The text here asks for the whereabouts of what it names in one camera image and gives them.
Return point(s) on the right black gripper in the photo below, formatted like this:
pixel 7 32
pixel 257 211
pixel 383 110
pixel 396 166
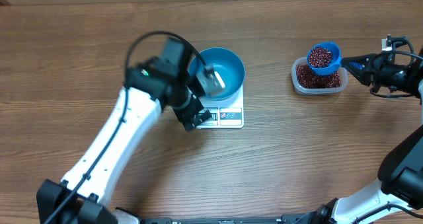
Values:
pixel 370 62

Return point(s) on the white digital kitchen scale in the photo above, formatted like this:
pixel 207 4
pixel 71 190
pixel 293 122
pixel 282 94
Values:
pixel 225 114

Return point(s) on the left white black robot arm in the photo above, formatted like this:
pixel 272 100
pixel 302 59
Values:
pixel 83 194

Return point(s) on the blue plastic measuring scoop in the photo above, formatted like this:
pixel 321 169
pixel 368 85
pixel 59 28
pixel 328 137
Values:
pixel 324 58

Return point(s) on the clear plastic container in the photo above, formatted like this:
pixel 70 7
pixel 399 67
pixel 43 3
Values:
pixel 301 90

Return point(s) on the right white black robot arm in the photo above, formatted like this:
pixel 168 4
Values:
pixel 398 186

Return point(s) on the teal metal bowl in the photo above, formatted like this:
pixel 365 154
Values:
pixel 230 68

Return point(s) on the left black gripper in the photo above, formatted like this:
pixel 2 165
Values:
pixel 184 113

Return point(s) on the red adzuki beans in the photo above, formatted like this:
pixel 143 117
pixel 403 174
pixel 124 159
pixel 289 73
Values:
pixel 310 80

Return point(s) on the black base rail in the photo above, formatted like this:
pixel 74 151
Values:
pixel 228 220

